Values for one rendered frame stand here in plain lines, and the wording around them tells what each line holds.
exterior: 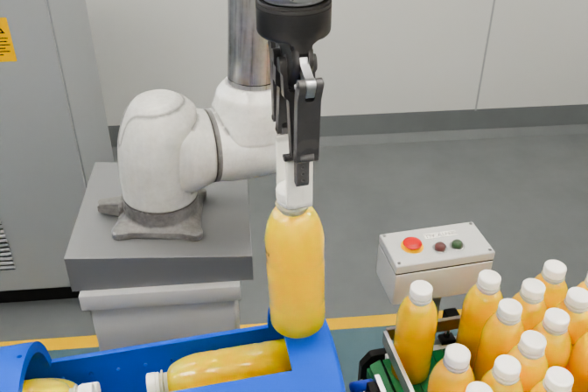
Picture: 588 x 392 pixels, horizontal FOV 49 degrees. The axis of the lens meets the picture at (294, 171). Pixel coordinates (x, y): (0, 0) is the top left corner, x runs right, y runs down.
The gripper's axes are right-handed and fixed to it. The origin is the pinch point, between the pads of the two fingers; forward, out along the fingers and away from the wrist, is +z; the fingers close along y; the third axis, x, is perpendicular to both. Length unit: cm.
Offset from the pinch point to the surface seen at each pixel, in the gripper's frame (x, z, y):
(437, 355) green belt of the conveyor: 34, 59, -18
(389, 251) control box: 26, 39, -28
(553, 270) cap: 52, 38, -14
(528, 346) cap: 38, 38, 1
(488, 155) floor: 172, 146, -215
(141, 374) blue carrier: -22, 44, -15
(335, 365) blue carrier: 4.1, 27.3, 5.5
